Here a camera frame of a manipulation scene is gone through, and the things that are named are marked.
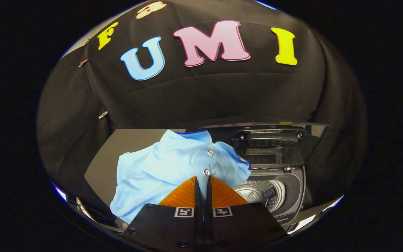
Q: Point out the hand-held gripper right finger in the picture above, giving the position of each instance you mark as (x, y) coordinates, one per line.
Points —
(236, 227)

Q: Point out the copper clip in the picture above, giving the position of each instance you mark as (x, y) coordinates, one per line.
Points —
(82, 63)

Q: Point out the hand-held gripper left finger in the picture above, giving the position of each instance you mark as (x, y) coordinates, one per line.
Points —
(173, 227)

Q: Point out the silver clip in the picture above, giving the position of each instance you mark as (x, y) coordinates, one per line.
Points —
(103, 114)

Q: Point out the dark washing machine lid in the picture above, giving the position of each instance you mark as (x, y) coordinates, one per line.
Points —
(275, 147)

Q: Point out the grey washing machine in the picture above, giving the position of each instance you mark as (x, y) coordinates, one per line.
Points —
(289, 196)

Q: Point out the light blue polo shirt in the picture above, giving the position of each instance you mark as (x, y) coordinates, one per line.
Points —
(159, 171)

